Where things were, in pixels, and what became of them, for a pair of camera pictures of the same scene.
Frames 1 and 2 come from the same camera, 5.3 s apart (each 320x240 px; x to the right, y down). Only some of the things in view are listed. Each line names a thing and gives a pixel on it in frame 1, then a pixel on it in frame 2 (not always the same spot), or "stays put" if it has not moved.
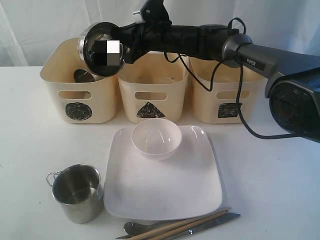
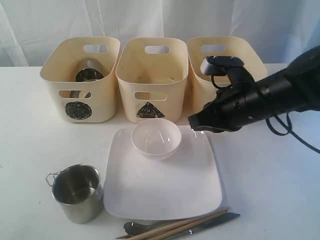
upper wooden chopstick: [181, 223] stays put
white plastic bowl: [156, 139] stays put
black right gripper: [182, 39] to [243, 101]
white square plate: [187, 184] stays put
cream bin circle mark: [93, 102] stays put
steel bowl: [101, 49] to [75, 94]
